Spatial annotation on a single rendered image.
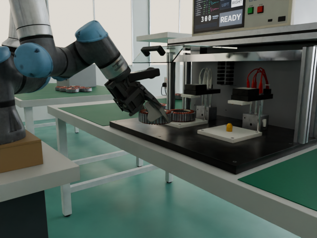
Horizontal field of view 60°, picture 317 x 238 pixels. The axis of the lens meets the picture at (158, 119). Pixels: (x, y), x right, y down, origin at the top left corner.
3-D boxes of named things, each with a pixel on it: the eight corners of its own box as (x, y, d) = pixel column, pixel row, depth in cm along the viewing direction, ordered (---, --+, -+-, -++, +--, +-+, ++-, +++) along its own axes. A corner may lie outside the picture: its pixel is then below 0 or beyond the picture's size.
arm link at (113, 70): (112, 53, 81) (126, 52, 75) (120, 65, 84) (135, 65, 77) (94, 68, 79) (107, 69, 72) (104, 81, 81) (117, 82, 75)
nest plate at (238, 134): (232, 143, 82) (233, 139, 82) (196, 133, 94) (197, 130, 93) (262, 135, 91) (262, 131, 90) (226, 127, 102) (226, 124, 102)
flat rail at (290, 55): (307, 60, 78) (309, 49, 77) (170, 62, 127) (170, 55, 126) (310, 60, 79) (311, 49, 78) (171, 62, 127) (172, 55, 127)
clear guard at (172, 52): (171, 63, 88) (171, 43, 86) (132, 63, 106) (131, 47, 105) (236, 63, 107) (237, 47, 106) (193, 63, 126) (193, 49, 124)
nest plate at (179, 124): (179, 128, 101) (179, 125, 101) (155, 122, 113) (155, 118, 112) (207, 123, 110) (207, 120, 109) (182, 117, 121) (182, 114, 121)
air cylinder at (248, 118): (259, 131, 96) (261, 115, 95) (241, 127, 102) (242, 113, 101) (268, 129, 99) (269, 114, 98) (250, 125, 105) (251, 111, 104)
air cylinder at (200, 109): (208, 120, 115) (208, 107, 114) (196, 117, 121) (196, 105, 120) (216, 119, 118) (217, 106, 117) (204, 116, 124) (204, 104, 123)
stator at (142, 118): (151, 126, 83) (151, 114, 82) (132, 120, 91) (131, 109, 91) (179, 122, 89) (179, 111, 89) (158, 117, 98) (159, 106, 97)
